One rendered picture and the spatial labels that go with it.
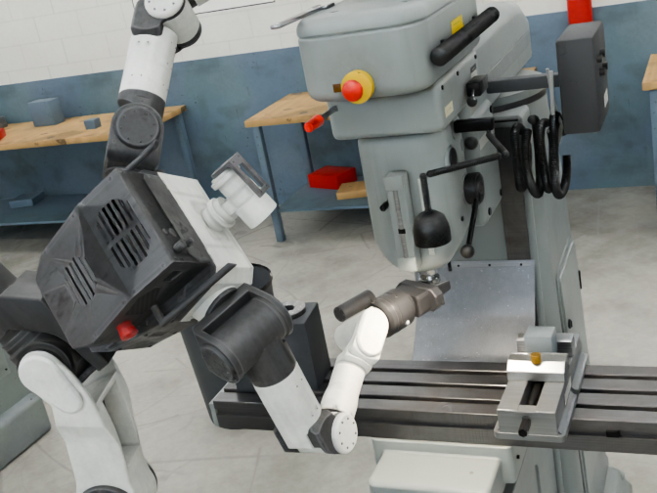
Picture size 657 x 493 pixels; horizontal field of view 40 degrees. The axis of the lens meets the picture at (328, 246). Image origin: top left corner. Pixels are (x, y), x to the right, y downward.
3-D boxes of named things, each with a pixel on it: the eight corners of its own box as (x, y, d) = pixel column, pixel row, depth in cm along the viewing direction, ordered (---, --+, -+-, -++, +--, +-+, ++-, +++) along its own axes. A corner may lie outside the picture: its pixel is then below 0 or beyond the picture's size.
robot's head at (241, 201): (239, 241, 164) (274, 211, 161) (199, 201, 162) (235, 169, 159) (245, 229, 170) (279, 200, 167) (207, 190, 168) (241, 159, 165)
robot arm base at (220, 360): (237, 399, 158) (236, 366, 149) (186, 357, 163) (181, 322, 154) (293, 345, 166) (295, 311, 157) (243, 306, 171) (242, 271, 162)
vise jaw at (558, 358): (565, 382, 191) (563, 366, 189) (507, 380, 196) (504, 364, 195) (569, 368, 196) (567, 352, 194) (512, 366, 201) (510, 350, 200)
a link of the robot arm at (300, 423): (338, 477, 166) (290, 387, 157) (283, 474, 174) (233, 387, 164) (363, 432, 175) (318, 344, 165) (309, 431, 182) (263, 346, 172)
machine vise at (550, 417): (565, 443, 183) (560, 396, 179) (493, 438, 189) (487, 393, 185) (589, 358, 212) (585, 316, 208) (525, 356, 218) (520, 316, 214)
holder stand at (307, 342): (319, 390, 221) (303, 318, 214) (237, 392, 228) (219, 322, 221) (331, 366, 232) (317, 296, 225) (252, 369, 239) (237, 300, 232)
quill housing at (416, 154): (461, 275, 189) (441, 129, 178) (371, 277, 198) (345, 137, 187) (482, 241, 205) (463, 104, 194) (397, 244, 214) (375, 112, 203)
